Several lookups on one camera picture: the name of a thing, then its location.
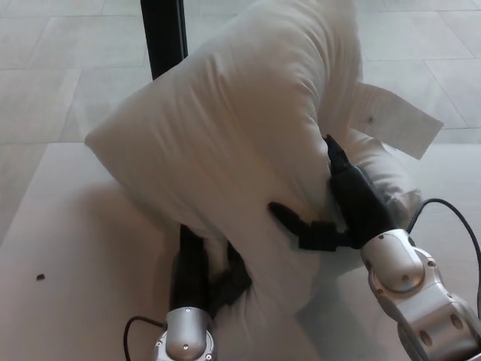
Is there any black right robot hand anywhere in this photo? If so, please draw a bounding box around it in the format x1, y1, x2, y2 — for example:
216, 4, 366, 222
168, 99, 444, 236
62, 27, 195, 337
267, 134, 398, 252

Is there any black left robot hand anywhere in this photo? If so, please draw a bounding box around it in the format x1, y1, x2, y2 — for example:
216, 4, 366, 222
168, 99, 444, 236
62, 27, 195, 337
169, 223, 252, 316

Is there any white square pillow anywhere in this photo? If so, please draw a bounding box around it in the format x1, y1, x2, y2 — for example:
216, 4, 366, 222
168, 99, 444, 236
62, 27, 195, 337
83, 0, 422, 316

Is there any white pillow care label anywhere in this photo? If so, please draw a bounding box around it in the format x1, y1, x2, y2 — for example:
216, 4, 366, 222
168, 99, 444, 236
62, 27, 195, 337
349, 83, 445, 160

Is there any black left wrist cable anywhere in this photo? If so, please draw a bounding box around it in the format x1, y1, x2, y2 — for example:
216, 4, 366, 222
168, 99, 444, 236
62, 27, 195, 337
124, 316, 169, 361

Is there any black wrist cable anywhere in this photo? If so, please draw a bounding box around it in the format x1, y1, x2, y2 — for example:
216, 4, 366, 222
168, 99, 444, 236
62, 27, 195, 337
407, 198, 481, 287
124, 316, 169, 361

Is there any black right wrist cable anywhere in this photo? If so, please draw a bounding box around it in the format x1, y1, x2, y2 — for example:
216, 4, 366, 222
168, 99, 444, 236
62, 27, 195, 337
407, 198, 481, 287

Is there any black metal post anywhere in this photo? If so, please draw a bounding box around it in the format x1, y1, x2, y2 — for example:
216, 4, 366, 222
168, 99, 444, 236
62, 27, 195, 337
140, 0, 189, 80

